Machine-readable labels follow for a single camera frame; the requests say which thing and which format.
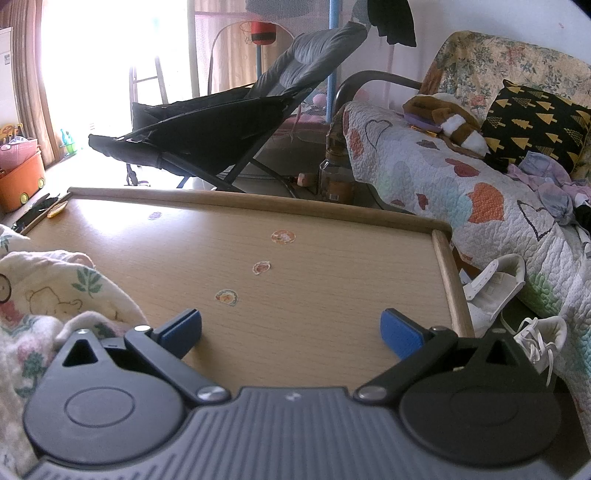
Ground black pillow yellow trees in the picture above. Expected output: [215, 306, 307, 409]
[480, 79, 591, 174]

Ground wooden stool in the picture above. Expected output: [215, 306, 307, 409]
[131, 58, 169, 104]

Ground white laced sneaker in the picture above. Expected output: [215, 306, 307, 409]
[512, 316, 568, 388]

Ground black hanging garment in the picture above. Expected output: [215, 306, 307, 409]
[367, 0, 419, 47]

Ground heart patterned quilt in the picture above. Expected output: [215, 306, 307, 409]
[342, 100, 591, 416]

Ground black folding lounge chair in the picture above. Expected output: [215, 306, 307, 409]
[88, 21, 370, 192]

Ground blue pole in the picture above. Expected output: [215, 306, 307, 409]
[327, 0, 338, 123]

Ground brown glass jar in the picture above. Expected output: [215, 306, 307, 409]
[318, 148, 356, 203]

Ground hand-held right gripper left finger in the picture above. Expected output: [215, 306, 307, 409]
[55, 308, 232, 408]

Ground black trash bag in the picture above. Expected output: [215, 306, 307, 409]
[11, 191, 61, 232]

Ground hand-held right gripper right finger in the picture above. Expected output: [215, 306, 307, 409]
[353, 308, 532, 408]

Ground floral sofa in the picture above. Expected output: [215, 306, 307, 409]
[422, 30, 591, 185]

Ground toy basketball hoop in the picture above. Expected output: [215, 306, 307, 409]
[240, 21, 282, 47]

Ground brown plush toy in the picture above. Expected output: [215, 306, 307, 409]
[403, 92, 490, 160]

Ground pink plastic basket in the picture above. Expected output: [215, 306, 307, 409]
[0, 138, 40, 171]

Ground floral baby shirt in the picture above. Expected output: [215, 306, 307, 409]
[0, 224, 148, 476]

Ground curved dark metal armrest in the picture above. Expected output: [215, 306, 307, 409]
[332, 70, 423, 123]

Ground orange storage box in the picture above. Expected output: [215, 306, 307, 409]
[0, 150, 47, 214]

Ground beige curtain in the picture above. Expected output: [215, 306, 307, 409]
[11, 0, 61, 162]

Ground purple crumpled clothes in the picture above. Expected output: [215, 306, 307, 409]
[508, 151, 591, 227]

